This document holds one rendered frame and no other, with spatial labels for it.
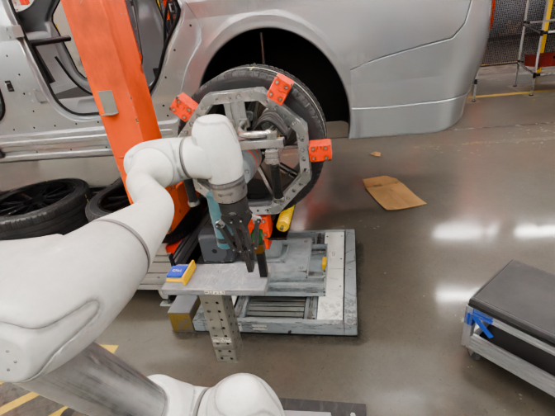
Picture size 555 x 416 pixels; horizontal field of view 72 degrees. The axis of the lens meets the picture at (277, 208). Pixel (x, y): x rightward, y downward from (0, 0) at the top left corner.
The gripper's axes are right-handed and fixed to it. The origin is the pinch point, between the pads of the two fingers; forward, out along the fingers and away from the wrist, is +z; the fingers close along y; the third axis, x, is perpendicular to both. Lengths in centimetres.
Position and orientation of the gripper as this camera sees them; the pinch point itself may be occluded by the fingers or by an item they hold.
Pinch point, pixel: (249, 259)
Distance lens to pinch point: 108.9
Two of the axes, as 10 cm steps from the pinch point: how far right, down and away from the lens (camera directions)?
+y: 9.8, -1.1, -1.7
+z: 1.8, 8.6, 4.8
